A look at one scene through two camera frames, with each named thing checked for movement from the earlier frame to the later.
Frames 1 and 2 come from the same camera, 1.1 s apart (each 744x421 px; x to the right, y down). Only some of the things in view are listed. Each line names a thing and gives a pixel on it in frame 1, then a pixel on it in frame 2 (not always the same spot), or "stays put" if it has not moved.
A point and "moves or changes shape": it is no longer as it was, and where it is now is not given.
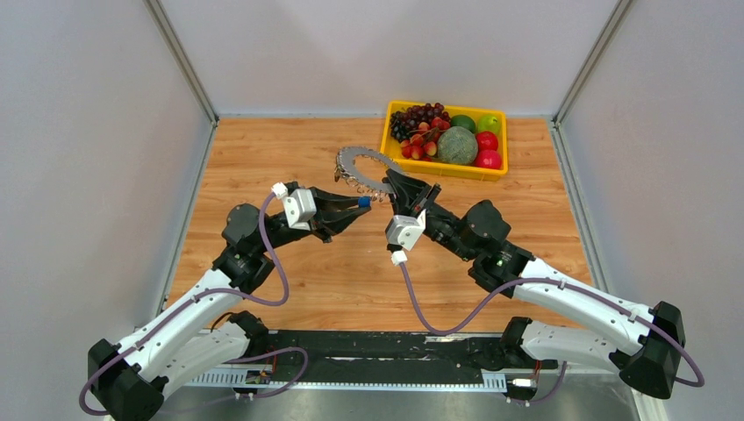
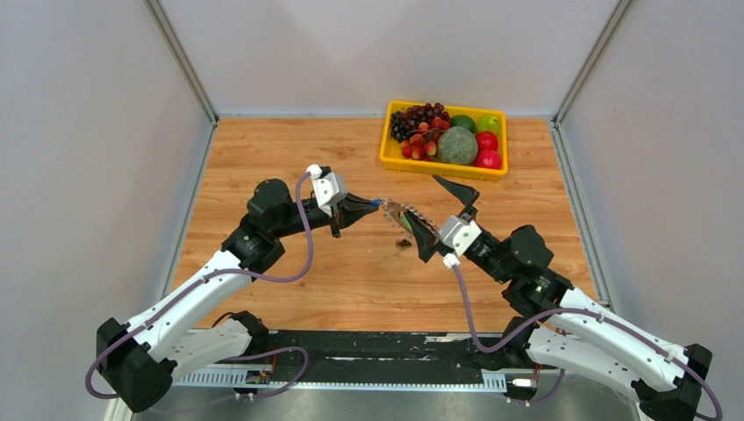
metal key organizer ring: [345, 160] moves or changes shape
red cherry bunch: [423, 146] stays put
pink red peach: [489, 159] stays put
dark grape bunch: [405, 122] stays put
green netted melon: [456, 145] stays put
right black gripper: [408, 193] to [423, 238]
